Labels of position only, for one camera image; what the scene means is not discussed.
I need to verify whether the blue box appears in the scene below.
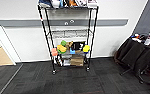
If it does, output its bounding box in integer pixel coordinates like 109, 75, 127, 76
69, 48, 77, 55

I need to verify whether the brown toy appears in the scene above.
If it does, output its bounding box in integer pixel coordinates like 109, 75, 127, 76
66, 41, 74, 50

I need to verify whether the yellow blue round toy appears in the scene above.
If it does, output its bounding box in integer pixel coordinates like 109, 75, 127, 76
82, 44, 91, 54

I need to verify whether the green toy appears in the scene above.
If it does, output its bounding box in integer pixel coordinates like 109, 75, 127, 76
60, 40, 68, 47

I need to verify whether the yellow orange toy block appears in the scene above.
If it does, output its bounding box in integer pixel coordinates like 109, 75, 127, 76
56, 44, 68, 54

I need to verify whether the large brown cardboard box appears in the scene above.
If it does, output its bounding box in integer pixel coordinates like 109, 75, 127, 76
69, 55, 86, 67

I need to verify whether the white printed box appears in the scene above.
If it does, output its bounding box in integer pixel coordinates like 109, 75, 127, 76
62, 59, 72, 67

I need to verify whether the orange-brown plush toy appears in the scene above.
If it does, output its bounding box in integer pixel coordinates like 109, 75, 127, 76
66, 0, 77, 8

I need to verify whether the black upright panel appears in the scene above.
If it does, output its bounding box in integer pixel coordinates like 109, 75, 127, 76
62, 0, 68, 8

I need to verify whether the white book with photo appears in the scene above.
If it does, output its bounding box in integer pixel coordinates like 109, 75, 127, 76
86, 0, 99, 8

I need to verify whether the black garment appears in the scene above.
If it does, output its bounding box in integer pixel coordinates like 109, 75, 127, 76
113, 37, 150, 73

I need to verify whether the black office chair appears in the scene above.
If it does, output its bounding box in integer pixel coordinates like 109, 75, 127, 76
114, 37, 150, 85

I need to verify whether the black wire shelf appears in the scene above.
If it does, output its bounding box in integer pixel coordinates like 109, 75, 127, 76
36, 0, 100, 75

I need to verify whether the long grey wall band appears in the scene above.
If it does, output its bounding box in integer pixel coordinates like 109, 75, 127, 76
0, 18, 130, 29

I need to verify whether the white door frame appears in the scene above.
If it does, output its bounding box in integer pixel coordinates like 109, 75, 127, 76
0, 8, 23, 65

